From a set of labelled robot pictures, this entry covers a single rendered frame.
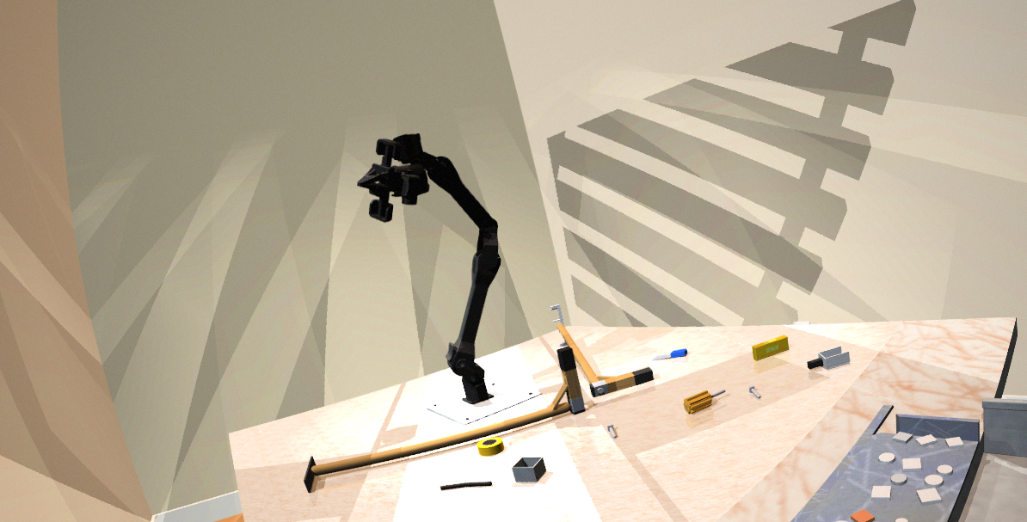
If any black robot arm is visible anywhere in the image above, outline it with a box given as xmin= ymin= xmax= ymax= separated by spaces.
xmin=391 ymin=133 xmax=501 ymax=404

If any orange square tile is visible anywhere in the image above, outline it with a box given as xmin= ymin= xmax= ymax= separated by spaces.
xmin=851 ymin=510 xmax=875 ymax=522

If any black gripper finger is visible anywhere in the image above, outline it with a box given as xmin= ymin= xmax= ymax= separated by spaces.
xmin=357 ymin=182 xmax=389 ymax=199
xmin=357 ymin=163 xmax=391 ymax=185

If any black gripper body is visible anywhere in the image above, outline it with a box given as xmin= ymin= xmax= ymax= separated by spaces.
xmin=369 ymin=138 xmax=414 ymax=222

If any yellow rectangular block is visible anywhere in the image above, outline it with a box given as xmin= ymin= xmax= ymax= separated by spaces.
xmin=752 ymin=335 xmax=790 ymax=361

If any black thin bar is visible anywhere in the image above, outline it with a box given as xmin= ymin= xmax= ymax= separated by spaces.
xmin=440 ymin=482 xmax=492 ymax=490

